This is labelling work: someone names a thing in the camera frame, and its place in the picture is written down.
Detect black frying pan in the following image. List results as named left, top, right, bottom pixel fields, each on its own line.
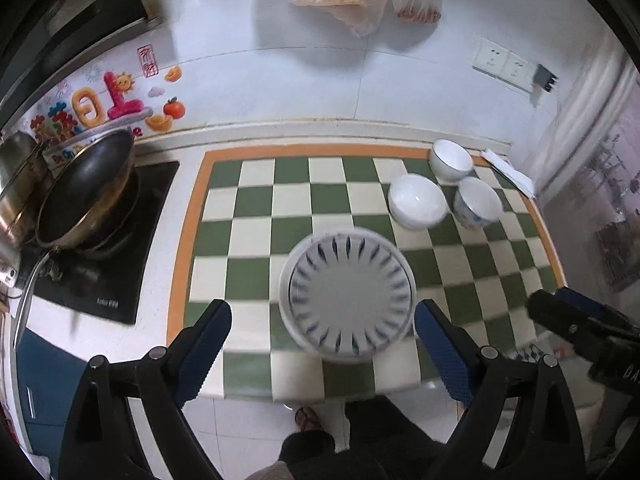
left=12, top=129, right=134, bottom=350

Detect colourful wall sticker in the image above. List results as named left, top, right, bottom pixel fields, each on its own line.
left=14, top=44, right=186, bottom=167

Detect black induction cooktop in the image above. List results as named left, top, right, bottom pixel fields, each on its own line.
left=34, top=162, right=179, bottom=325

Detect white plate blue leaf pattern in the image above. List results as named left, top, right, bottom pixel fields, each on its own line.
left=278, top=228, right=416, bottom=364

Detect white bowl plain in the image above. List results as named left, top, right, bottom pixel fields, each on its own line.
left=388, top=174, right=449, bottom=231

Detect green white checkered mat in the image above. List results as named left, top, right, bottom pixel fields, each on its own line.
left=167, top=144, right=564, bottom=401

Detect person's dark trousers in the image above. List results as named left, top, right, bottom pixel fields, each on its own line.
left=278, top=396, right=445, bottom=479

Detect white paper sheets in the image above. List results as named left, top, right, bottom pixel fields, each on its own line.
left=480, top=150, right=535, bottom=198

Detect white bowl back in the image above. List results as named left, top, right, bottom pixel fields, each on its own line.
left=430, top=139, right=474, bottom=182

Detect white bowl blue pattern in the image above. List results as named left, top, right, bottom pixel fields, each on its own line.
left=454, top=177, right=503, bottom=229

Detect white wall socket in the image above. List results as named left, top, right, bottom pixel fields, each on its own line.
left=472, top=38, right=535, bottom=93

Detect steel pot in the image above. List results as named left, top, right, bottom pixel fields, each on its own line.
left=1, top=131, right=52, bottom=268

